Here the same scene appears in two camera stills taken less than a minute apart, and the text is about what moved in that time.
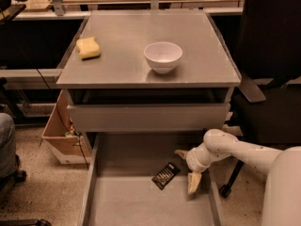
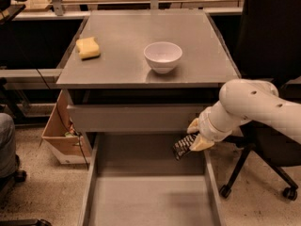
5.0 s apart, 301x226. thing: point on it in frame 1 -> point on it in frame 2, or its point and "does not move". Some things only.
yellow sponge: [88, 48] does not move
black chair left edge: [7, 186] does not move
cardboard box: [70, 146] does not move
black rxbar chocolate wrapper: [166, 175] -> [182, 147]
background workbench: [74, 2] does not move
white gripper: [194, 163] -> [205, 125]
